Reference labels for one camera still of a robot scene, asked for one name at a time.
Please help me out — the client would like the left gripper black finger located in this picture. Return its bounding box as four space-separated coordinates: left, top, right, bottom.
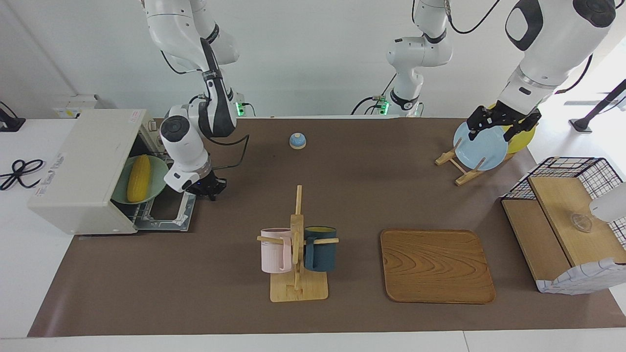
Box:
506 111 542 142
466 109 490 141

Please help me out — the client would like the pale green plate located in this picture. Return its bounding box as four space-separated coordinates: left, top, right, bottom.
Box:
111 155 169 204

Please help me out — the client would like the glass oven door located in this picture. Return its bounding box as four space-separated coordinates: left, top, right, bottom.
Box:
133 192 197 232

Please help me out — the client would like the yellow corn cob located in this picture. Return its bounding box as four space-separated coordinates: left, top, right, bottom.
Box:
127 155 151 203

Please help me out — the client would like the cream toaster oven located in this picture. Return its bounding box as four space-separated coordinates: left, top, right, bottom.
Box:
28 109 167 235

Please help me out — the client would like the yellow plate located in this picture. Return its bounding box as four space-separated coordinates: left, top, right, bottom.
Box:
487 103 537 154

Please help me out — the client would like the light blue plate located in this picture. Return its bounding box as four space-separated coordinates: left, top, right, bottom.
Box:
453 120 509 171

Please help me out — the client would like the wooden plate rack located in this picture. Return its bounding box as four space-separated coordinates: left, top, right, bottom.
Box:
435 137 514 186

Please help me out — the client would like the black stand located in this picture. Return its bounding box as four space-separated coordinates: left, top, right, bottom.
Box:
569 78 626 133

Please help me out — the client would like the pink mug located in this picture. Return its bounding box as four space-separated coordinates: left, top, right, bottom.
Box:
260 228 294 274

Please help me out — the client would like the small clear glass dish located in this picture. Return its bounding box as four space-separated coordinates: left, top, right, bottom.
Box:
570 213 593 233

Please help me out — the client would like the white rounded device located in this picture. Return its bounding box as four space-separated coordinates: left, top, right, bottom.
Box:
589 182 626 223

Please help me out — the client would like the dark teal mug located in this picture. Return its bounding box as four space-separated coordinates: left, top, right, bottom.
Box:
303 225 337 273

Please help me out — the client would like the wooden mug rack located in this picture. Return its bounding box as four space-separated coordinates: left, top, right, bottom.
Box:
257 185 339 303

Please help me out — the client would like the brown table mat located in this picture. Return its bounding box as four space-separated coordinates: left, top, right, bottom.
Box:
28 117 626 338

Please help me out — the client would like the wooden serving tray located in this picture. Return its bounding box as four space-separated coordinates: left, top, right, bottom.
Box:
380 229 496 305

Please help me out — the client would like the white power strip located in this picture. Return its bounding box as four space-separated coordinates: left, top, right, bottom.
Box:
51 95 101 119

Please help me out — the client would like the white checked cloth liner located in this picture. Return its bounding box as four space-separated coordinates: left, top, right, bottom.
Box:
537 258 626 295

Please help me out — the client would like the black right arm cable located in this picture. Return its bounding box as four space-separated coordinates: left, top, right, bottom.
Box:
160 37 250 172

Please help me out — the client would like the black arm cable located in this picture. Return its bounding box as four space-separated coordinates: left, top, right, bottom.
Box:
160 37 250 172
445 0 594 94

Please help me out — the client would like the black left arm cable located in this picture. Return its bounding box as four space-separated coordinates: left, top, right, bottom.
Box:
445 0 594 94

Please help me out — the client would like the metal wire oven rack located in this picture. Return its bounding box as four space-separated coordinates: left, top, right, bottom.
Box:
120 199 150 229

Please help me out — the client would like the wire basket wooden shelf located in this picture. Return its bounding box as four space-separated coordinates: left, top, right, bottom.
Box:
501 156 626 295

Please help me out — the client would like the black base cable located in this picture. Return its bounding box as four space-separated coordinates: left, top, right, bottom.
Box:
351 73 398 116

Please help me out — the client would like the black coiled cable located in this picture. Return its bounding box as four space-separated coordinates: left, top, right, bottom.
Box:
0 159 45 191

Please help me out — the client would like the black clamp mount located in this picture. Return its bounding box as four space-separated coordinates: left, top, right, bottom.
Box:
0 101 26 132

